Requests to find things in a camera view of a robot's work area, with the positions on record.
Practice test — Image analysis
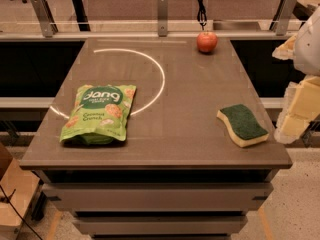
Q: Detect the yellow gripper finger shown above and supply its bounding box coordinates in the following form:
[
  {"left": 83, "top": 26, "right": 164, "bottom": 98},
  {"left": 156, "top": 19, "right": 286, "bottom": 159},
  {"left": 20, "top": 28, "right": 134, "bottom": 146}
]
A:
[
  {"left": 274, "top": 75, "right": 320, "bottom": 144},
  {"left": 272, "top": 35, "right": 296, "bottom": 60}
]

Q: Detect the red apple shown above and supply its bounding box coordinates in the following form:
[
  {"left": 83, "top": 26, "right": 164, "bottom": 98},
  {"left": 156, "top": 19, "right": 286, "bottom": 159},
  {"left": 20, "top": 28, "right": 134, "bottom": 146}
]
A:
[{"left": 196, "top": 31, "right": 218, "bottom": 53}]

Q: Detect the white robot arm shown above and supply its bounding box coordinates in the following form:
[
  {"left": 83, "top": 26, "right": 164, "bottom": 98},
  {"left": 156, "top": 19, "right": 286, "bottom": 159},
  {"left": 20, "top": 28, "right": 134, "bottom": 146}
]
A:
[{"left": 272, "top": 7, "right": 320, "bottom": 144}]

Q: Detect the green and yellow sponge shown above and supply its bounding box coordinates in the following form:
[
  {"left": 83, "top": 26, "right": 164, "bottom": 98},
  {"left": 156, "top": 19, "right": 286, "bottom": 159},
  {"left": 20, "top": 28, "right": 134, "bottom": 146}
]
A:
[{"left": 217, "top": 104, "right": 269, "bottom": 148}]

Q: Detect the green snack bag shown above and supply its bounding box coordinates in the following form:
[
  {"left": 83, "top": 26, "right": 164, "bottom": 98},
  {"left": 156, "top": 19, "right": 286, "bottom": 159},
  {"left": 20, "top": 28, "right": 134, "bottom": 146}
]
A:
[{"left": 60, "top": 85, "right": 136, "bottom": 145}]

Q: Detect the grey table drawer unit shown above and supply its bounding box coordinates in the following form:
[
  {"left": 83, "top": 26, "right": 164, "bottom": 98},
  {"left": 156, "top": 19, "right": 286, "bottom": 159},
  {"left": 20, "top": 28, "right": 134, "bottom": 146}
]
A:
[{"left": 33, "top": 169, "right": 279, "bottom": 240}]

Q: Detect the black table leg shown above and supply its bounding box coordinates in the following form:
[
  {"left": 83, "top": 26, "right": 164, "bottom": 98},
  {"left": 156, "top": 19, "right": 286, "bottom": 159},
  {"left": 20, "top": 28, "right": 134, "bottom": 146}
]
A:
[{"left": 72, "top": 0, "right": 90, "bottom": 31}]

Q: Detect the cardboard box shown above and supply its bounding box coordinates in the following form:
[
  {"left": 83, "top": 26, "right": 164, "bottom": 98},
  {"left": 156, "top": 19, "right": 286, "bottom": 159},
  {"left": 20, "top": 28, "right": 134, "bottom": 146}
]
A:
[{"left": 0, "top": 143, "right": 39, "bottom": 240}]

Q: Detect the right metal rail bracket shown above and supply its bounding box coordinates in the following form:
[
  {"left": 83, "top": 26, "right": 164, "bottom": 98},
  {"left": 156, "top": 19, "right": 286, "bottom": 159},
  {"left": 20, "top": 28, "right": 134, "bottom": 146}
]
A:
[{"left": 274, "top": 0, "right": 297, "bottom": 36}]

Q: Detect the metal rail bracket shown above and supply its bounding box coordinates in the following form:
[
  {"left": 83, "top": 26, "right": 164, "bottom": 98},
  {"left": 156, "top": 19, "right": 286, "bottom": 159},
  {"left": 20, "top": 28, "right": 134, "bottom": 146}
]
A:
[
  {"left": 30, "top": 0, "right": 58, "bottom": 37},
  {"left": 157, "top": 0, "right": 168, "bottom": 37},
  {"left": 274, "top": 0, "right": 297, "bottom": 36}
]

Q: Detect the black hanging cable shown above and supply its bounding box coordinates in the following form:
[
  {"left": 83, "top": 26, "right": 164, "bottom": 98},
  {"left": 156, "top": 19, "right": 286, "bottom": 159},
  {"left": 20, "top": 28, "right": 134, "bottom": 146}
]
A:
[{"left": 195, "top": 0, "right": 208, "bottom": 31}]

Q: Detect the middle metal rail bracket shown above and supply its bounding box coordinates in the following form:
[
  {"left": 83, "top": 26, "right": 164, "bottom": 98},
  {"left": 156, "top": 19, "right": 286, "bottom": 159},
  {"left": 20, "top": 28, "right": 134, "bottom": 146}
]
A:
[{"left": 157, "top": 0, "right": 168, "bottom": 37}]

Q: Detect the left metal rail bracket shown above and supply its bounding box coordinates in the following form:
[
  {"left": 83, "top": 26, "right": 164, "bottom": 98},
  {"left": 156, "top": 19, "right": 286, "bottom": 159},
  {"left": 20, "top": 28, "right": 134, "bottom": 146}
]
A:
[{"left": 30, "top": 0, "right": 58, "bottom": 37}]

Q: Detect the black floor cable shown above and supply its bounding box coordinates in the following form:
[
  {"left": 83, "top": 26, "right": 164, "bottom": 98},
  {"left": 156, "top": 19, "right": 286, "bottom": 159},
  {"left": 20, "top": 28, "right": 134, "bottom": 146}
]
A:
[{"left": 0, "top": 185, "right": 44, "bottom": 240}]

